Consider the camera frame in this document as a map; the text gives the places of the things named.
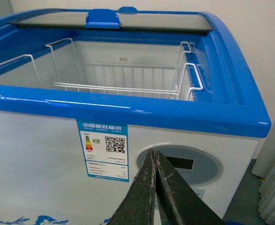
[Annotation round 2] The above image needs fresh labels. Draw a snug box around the white blue chest freezer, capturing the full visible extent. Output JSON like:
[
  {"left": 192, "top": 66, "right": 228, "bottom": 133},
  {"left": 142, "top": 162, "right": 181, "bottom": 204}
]
[{"left": 0, "top": 8, "right": 271, "bottom": 225}]

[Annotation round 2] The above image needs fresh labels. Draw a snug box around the energy efficiency label sticker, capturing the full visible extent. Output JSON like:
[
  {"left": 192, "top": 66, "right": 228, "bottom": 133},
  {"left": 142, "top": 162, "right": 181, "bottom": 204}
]
[{"left": 76, "top": 120, "right": 129, "bottom": 182}]

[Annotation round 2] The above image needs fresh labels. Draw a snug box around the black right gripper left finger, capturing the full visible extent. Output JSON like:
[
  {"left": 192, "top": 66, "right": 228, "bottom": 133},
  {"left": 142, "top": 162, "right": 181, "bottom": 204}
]
[{"left": 108, "top": 150, "right": 157, "bottom": 225}]

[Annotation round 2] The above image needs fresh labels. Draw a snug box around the white wire basket far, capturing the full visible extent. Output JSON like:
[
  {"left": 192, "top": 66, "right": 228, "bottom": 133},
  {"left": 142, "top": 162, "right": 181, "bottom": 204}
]
[{"left": 46, "top": 38, "right": 194, "bottom": 99}]

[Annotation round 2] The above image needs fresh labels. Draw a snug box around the white wire basket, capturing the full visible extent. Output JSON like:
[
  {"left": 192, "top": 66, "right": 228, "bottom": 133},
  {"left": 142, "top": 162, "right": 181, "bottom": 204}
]
[
  {"left": 46, "top": 38, "right": 194, "bottom": 99},
  {"left": 0, "top": 54, "right": 203, "bottom": 101}
]

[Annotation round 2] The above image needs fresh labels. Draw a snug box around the round temperature control panel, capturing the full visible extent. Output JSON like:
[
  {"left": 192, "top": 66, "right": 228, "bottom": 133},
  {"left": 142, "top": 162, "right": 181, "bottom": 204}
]
[{"left": 130, "top": 143, "right": 223, "bottom": 187}]

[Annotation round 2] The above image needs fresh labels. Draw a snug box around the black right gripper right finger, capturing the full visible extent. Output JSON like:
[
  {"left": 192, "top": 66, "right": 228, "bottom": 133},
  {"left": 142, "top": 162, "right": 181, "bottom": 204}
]
[{"left": 155, "top": 151, "right": 225, "bottom": 225}]

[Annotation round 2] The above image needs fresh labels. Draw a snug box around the white wire basket near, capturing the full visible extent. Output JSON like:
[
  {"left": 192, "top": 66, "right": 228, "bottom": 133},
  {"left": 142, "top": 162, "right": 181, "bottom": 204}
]
[{"left": 0, "top": 54, "right": 203, "bottom": 101}]

